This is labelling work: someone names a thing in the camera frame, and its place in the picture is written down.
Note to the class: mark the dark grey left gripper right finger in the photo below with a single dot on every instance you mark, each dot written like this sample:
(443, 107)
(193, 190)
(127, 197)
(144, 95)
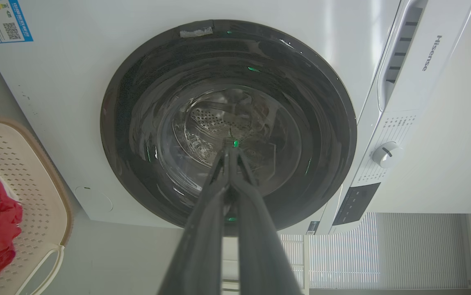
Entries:
(260, 241)

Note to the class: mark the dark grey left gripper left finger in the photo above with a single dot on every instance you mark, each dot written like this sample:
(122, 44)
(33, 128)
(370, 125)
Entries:
(202, 237)

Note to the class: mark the cream perforated laundry basket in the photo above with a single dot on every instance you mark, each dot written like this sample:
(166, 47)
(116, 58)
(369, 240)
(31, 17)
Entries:
(34, 180)

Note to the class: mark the dark round washing machine door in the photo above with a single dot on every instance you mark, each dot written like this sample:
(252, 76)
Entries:
(186, 123)

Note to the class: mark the white window blinds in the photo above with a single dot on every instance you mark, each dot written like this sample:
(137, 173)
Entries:
(383, 254)

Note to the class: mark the white washing machine dial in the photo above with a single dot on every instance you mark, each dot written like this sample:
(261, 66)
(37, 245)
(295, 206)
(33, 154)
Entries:
(386, 154)

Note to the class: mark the white Hisense washing machine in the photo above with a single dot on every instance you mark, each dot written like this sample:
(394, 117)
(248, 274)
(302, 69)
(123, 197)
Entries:
(71, 98)

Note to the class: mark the blue energy label sticker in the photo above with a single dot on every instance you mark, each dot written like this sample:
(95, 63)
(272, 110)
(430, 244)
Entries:
(1, 19)

